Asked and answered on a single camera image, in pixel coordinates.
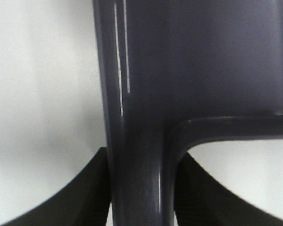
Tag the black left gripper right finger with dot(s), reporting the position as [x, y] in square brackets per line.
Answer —
[202, 201]

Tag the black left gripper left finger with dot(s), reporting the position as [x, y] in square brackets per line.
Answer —
[84, 201]

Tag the purple plastic dustpan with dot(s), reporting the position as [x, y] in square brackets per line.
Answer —
[179, 73]

